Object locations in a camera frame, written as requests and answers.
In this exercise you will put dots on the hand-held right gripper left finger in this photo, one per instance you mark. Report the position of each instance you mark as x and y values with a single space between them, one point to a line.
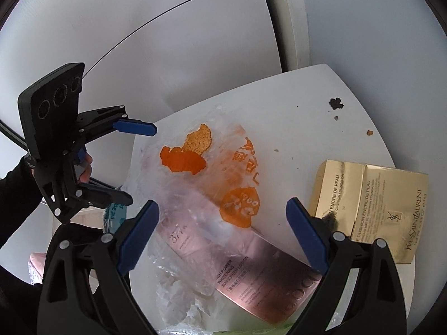
139 237

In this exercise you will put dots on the person's left forearm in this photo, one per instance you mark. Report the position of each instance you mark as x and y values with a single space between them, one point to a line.
17 209

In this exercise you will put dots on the person's left hand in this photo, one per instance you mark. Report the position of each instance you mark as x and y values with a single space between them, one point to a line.
86 163

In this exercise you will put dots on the pink cloth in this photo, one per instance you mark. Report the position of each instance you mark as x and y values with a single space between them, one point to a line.
36 265

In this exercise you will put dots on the white door frame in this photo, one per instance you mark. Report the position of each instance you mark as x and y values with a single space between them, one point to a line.
283 14

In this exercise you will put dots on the pale orange peel piece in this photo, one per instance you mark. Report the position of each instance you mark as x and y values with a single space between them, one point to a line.
199 141

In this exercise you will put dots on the teal patterned packet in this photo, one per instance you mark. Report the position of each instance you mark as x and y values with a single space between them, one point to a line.
115 216

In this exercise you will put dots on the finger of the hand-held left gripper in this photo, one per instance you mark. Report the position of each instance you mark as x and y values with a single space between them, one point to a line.
138 128
104 197

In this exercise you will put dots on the pink metallic carton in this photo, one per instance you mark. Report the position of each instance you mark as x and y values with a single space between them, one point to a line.
265 268

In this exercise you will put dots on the clear plastic bag orange print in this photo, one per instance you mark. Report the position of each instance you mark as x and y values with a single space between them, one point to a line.
227 153

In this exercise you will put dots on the gold cosmetics carton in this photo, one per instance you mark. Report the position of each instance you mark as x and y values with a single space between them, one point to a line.
377 199

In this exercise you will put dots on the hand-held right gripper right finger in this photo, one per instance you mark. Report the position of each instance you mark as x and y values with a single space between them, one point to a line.
307 237

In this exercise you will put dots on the bright orange peel piece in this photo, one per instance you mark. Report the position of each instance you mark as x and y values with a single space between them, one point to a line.
181 162

